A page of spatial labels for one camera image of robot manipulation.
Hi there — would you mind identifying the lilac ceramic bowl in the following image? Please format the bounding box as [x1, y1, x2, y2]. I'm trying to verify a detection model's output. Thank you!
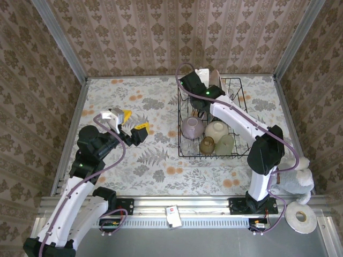
[181, 117, 204, 139]

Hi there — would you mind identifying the black wire dish rack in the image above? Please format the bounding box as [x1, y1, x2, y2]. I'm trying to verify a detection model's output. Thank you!
[177, 77, 257, 160]

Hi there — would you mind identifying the cream ceramic bowl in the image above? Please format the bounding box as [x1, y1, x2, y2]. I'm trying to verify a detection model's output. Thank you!
[205, 120, 229, 140]

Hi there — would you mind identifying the amber textured glass tumbler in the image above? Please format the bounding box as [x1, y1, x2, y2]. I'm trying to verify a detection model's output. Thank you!
[199, 135, 216, 155]

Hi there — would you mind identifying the small clear glass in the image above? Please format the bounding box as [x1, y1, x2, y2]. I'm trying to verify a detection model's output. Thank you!
[180, 139, 198, 155]

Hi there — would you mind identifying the pale green textured glass tumbler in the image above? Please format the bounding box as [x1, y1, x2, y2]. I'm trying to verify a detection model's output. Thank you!
[215, 134, 234, 156]

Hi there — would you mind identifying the floral tablecloth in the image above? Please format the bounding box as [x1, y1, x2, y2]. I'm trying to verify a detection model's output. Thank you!
[60, 76, 305, 196]

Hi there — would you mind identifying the small white device red label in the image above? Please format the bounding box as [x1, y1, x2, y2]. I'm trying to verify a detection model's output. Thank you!
[165, 205, 182, 230]

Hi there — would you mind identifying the grey and white plush toy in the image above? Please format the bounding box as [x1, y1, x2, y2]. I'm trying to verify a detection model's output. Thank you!
[275, 156, 315, 206]

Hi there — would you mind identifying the grey metal shelf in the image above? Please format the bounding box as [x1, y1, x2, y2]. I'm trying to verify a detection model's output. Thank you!
[34, 216, 333, 257]

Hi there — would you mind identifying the white tape roll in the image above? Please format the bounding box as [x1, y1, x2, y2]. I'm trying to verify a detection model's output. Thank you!
[285, 201, 317, 233]

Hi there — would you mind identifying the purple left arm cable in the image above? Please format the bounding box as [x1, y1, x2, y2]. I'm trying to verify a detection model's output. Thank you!
[39, 114, 129, 257]

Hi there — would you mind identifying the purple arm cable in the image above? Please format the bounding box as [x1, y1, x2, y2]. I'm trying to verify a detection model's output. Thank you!
[39, 114, 129, 257]
[175, 63, 300, 236]

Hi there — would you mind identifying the aluminium table side rail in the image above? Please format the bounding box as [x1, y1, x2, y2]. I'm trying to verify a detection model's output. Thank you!
[50, 79, 89, 198]
[273, 77, 317, 195]

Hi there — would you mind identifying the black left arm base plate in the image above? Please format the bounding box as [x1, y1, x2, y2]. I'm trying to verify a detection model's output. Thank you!
[115, 197, 135, 216]

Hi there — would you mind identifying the aluminium mounting rail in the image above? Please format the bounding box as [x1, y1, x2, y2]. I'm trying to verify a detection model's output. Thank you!
[37, 196, 333, 218]

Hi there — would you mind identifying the black cable connector box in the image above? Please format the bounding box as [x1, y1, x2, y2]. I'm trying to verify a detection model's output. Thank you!
[248, 218, 269, 231]
[99, 218, 121, 233]

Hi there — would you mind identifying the aluminium frame post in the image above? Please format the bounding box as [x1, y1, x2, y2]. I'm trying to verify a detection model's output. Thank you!
[273, 0, 326, 81]
[31, 0, 89, 84]

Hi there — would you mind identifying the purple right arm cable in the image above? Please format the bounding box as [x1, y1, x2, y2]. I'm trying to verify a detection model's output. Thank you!
[175, 63, 300, 236]

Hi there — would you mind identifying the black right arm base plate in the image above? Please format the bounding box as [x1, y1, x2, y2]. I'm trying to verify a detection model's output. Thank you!
[228, 197, 279, 215]

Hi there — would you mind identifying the grey slotted cable duct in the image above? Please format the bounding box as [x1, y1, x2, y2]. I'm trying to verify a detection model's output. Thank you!
[48, 216, 251, 229]

